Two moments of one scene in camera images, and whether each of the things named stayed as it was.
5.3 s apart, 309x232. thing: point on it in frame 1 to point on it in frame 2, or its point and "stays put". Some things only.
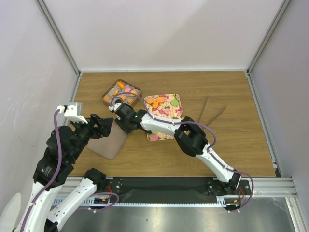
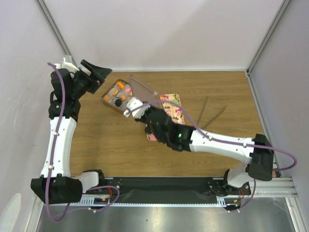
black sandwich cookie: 118,101 stays put
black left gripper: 104,127 to 102,73
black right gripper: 119,122 to 142,119
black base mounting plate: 162,190 stays put
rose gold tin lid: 109,146 to 143,93
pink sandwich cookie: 154,137 stays put
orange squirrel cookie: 121,85 stays put
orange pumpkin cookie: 107,98 stays put
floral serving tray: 168,106 stays put
